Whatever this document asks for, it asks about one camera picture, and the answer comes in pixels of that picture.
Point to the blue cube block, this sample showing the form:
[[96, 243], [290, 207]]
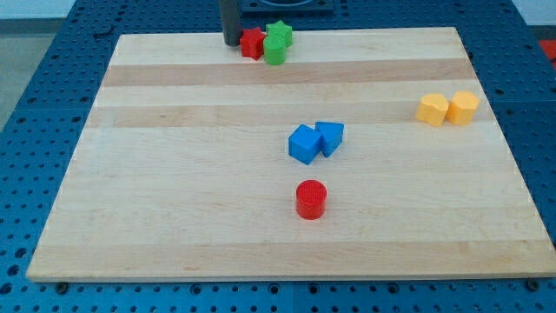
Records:
[[304, 144]]

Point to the red cylinder block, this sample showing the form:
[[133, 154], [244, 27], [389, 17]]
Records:
[[311, 197]]

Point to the blue triangle block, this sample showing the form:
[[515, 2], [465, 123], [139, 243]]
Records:
[[331, 136]]

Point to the wooden board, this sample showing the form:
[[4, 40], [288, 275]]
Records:
[[182, 171]]

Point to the green cylinder block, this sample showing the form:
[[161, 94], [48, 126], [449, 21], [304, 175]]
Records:
[[274, 50]]

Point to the red star block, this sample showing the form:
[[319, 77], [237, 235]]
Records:
[[251, 43]]

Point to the green star block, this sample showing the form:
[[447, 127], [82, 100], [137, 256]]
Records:
[[281, 29]]

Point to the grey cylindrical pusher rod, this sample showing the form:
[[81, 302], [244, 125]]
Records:
[[231, 22]]

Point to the yellow heart block left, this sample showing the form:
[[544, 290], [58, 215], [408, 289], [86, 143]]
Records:
[[432, 109]]

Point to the yellow heart block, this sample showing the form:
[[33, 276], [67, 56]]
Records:
[[462, 107], [432, 109]]

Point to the yellow heart block right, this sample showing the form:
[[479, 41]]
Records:
[[462, 107]]

